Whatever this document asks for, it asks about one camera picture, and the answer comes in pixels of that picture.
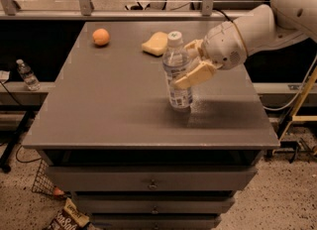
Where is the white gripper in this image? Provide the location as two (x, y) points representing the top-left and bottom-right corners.
(172, 21), (248, 89)

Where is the clear blue-label plastic bottle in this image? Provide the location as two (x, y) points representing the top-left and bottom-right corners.
(162, 31), (193, 111)

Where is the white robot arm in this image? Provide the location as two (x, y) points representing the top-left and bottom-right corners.
(172, 0), (317, 89)

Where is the small clear water bottle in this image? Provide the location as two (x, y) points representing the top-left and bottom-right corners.
(16, 59), (41, 91)

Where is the yellow sponge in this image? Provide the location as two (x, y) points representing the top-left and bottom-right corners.
(142, 32), (167, 57)

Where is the orange fruit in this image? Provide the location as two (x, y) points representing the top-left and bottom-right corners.
(92, 29), (110, 47)

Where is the yellow metal stand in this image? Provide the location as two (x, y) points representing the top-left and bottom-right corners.
(271, 66), (317, 158)

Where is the grey drawer cabinet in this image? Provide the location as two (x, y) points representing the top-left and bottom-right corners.
(24, 22), (278, 230)

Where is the black table leg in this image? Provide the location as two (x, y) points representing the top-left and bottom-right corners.
(0, 111), (35, 173)

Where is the small orange ball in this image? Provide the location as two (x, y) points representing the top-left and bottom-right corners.
(53, 187), (64, 196)

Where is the snack chip bag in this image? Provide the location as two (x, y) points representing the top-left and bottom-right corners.
(43, 198), (89, 230)

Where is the wire mesh basket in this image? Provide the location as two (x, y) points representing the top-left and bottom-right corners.
(32, 161), (57, 196)

